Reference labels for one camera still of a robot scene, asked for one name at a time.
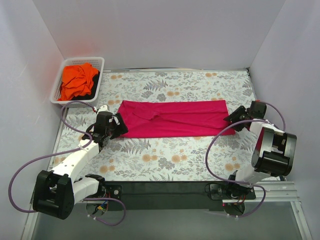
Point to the orange t shirt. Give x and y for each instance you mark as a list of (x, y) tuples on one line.
[(76, 81)]

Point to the magenta t shirt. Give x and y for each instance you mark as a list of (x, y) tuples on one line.
[(173, 119)]

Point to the aluminium frame rail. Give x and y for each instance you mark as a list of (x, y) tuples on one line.
[(275, 214)]

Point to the white plastic laundry basket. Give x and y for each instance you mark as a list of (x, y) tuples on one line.
[(96, 62)]

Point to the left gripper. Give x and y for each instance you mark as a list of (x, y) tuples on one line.
[(116, 125)]

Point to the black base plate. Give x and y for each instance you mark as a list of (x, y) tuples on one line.
[(172, 195)]

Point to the black t shirt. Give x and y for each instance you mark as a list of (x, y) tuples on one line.
[(91, 95)]

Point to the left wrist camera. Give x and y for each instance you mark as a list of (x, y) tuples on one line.
[(102, 109)]

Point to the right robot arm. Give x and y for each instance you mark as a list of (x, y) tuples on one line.
[(273, 154)]

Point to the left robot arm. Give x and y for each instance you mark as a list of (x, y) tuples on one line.
[(58, 190)]

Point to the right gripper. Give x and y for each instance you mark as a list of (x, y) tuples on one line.
[(240, 118)]

